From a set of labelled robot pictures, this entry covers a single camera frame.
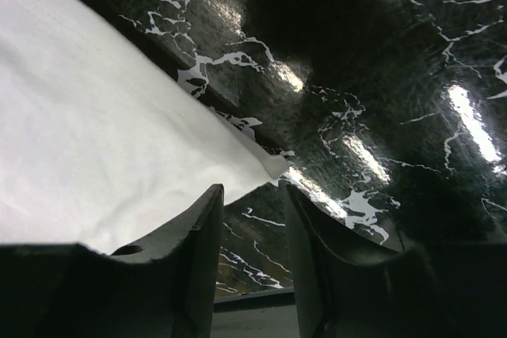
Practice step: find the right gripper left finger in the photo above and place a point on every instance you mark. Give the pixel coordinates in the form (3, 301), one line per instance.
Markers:
(161, 285)

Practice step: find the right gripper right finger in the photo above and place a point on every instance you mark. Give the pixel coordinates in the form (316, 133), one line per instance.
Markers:
(348, 286)

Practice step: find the white printed t-shirt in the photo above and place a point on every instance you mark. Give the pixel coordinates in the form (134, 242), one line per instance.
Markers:
(99, 146)

